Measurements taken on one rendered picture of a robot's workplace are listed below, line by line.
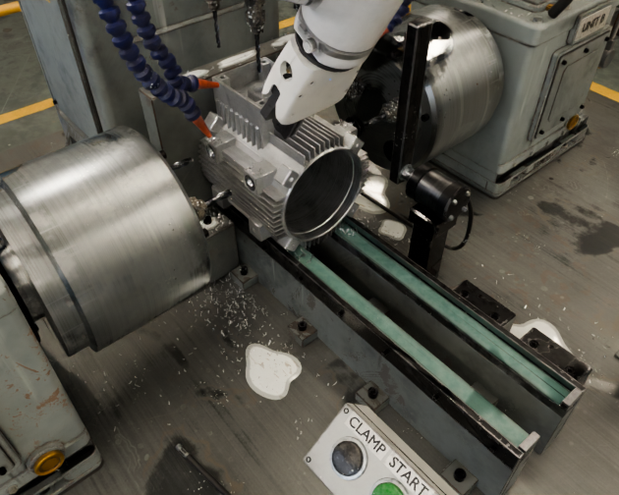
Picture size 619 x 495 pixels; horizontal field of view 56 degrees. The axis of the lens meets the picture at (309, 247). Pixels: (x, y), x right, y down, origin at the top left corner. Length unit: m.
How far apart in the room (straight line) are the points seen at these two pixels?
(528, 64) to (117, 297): 0.77
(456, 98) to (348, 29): 0.45
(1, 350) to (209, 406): 0.34
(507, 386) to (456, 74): 0.48
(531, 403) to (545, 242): 0.43
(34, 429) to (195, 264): 0.26
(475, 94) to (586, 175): 0.45
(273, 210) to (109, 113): 0.33
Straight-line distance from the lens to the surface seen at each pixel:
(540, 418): 0.85
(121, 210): 0.69
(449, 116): 0.98
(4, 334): 0.66
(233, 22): 1.06
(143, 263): 0.70
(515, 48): 1.11
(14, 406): 0.73
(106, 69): 0.96
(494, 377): 0.85
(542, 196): 1.29
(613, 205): 1.33
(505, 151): 1.19
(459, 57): 1.00
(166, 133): 0.90
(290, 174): 0.79
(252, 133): 0.85
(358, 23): 0.56
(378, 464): 0.54
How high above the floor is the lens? 1.56
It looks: 44 degrees down
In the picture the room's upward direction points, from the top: straight up
